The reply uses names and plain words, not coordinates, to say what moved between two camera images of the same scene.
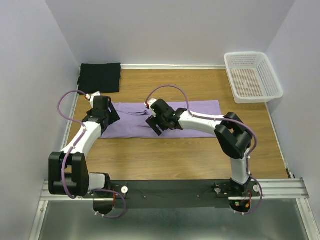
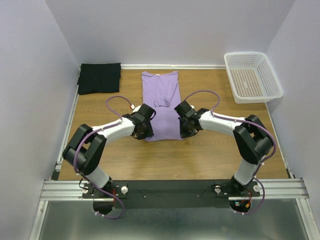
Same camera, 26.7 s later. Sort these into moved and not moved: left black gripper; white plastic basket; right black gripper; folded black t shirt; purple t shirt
Moved: right black gripper; purple t shirt; left black gripper
Not moved: white plastic basket; folded black t shirt
